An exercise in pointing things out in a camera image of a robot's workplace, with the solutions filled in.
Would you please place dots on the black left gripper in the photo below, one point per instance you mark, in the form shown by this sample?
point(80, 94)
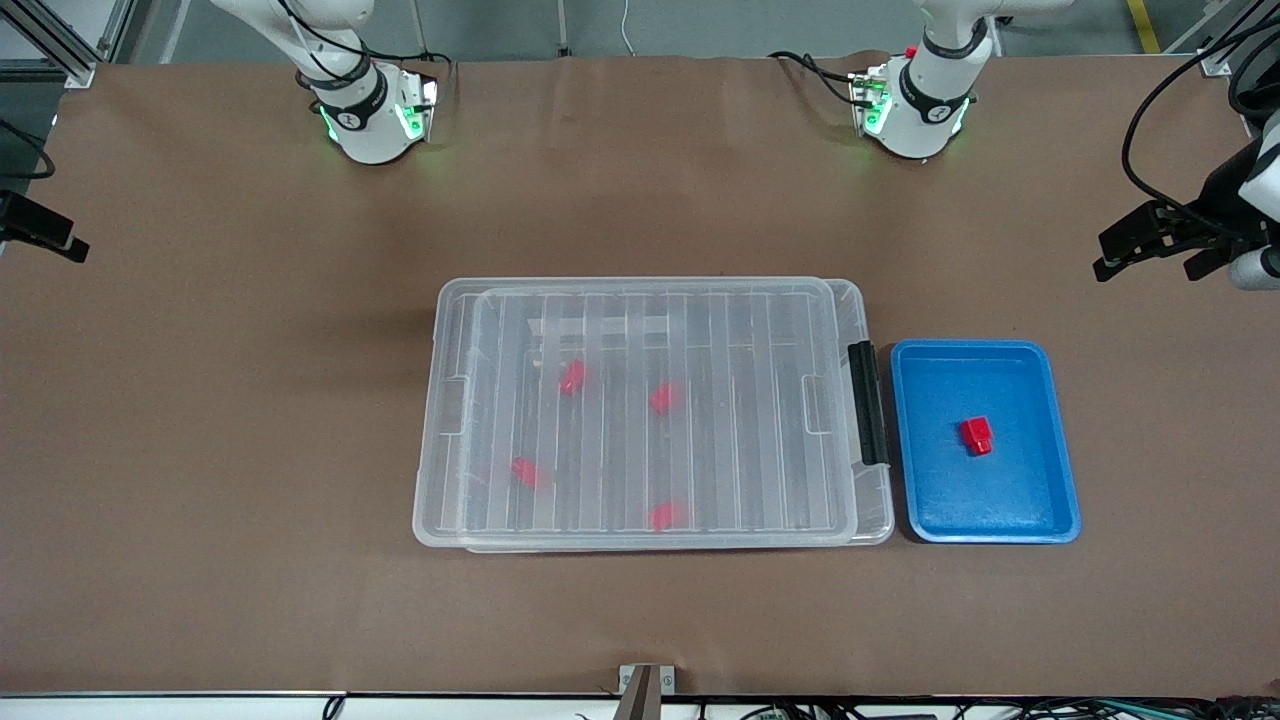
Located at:
point(1213, 200)

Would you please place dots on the red block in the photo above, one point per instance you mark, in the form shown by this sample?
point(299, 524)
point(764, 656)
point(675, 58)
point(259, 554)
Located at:
point(572, 378)
point(664, 398)
point(527, 472)
point(665, 516)
point(978, 436)

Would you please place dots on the clear plastic box lid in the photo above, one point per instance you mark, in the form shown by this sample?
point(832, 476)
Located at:
point(640, 300)

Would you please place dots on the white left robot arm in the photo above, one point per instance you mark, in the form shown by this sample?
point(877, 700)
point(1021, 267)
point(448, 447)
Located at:
point(920, 110)

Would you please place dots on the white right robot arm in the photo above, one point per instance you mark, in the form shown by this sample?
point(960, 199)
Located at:
point(365, 120)

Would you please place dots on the clear plastic storage box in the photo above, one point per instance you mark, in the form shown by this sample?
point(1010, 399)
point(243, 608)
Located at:
point(880, 510)

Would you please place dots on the blue plastic tray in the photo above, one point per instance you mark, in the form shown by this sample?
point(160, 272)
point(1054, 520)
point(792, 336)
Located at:
point(960, 500)

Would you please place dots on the brown paper table cover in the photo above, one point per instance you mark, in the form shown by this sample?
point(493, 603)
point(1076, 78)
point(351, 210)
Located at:
point(250, 450)

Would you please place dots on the aluminium frame profile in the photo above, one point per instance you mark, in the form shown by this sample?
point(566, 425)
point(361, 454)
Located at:
point(1225, 45)
point(60, 45)

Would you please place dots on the metal bracket with post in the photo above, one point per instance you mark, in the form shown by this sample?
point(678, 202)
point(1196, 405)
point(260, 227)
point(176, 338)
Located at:
point(645, 690)

